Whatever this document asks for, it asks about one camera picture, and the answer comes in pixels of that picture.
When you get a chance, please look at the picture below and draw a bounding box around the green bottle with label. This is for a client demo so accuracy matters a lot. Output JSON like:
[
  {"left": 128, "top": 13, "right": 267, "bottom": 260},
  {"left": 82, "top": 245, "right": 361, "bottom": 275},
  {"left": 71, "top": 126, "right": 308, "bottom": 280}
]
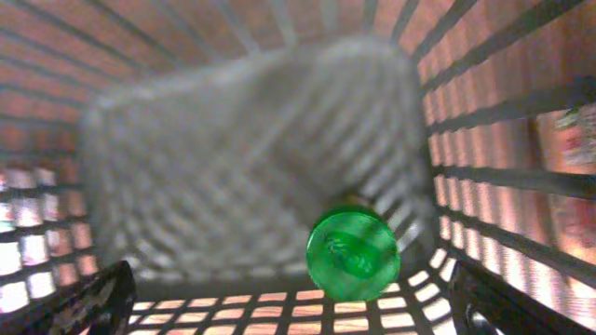
[{"left": 305, "top": 194, "right": 401, "bottom": 302}]

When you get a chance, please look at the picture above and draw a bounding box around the grey plastic basket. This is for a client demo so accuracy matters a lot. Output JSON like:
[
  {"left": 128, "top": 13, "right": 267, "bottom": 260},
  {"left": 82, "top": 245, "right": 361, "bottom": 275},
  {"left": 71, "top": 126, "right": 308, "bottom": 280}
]
[{"left": 1, "top": 0, "right": 595, "bottom": 334}]

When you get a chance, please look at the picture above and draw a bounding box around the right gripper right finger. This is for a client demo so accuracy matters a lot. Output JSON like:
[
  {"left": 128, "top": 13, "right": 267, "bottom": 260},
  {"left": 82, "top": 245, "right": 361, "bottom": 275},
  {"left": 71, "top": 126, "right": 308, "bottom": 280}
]
[{"left": 448, "top": 261, "right": 595, "bottom": 335}]

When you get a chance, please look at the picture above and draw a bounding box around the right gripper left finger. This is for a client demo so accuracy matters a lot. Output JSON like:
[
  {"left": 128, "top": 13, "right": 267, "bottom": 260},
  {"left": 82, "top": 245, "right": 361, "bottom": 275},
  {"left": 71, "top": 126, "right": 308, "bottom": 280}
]
[{"left": 1, "top": 261, "right": 137, "bottom": 335}]

